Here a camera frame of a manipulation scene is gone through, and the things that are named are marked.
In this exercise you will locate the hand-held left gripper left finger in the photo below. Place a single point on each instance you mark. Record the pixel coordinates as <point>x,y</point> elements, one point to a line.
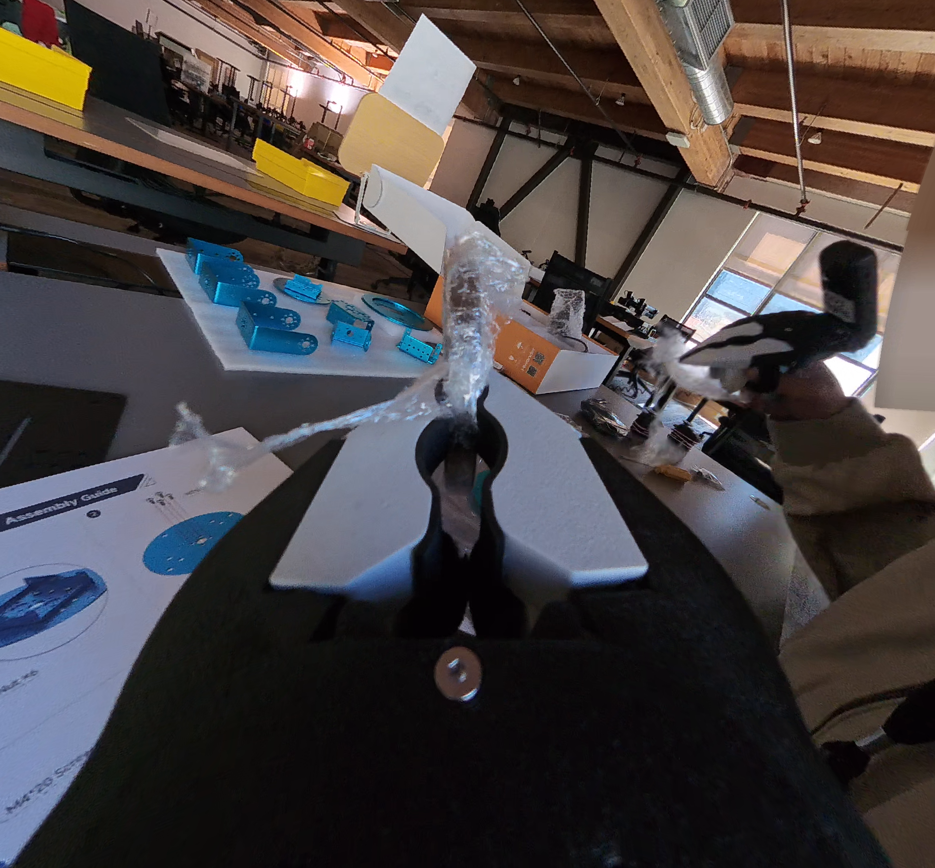
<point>365,510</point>

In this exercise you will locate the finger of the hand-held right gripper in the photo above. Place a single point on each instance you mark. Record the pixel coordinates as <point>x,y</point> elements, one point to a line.
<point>733,379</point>
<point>745,349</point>

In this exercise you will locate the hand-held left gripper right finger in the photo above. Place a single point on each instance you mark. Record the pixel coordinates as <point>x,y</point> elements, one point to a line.
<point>562,510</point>

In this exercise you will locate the torn plastic wrap piece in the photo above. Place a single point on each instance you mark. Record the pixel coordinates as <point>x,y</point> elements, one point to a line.
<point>686,371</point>

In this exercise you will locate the blue round metal disc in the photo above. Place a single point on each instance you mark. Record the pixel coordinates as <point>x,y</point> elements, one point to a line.
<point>480,488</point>

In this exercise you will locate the person's right forearm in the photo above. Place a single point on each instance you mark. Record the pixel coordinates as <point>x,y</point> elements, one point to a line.
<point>854,488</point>

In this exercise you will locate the person's right hand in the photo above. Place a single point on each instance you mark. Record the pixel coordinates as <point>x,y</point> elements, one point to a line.
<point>803,393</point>

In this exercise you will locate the small bag of silver screws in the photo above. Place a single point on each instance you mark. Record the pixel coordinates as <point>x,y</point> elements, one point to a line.
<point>707,477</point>

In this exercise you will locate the orange cardboard box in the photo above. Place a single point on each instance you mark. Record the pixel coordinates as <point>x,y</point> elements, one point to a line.
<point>570,364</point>

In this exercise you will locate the bubble wrap packing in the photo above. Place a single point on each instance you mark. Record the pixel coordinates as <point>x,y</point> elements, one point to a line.
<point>566,309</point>

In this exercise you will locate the group of blue metal brackets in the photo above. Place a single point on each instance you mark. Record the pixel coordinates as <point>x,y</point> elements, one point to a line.
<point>270,327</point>

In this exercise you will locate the white foam sheet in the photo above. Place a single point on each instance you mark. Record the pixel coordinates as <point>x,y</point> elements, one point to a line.
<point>219,342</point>

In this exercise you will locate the assembly manual booklet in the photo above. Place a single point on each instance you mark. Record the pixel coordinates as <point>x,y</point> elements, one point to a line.
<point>109,554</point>

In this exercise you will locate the stack of yellow boxes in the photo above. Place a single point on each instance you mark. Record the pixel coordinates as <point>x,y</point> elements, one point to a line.
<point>299,174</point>

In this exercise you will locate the yellow and white panel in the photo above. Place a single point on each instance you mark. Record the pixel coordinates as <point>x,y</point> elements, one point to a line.
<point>394,138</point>

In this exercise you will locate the wooden-edged table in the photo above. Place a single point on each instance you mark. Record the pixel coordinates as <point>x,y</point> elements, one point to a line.
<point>182,160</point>

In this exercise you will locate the black board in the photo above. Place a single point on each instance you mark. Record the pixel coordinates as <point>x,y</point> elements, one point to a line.
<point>117,57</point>

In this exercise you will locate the yellow box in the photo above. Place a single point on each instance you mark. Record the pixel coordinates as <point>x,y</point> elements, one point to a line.
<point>44,68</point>

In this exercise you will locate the small blue U bracket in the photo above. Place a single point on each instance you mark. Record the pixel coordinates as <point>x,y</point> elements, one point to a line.
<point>416,349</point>

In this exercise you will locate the black metal base plate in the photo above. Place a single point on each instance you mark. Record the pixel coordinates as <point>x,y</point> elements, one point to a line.
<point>58,430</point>

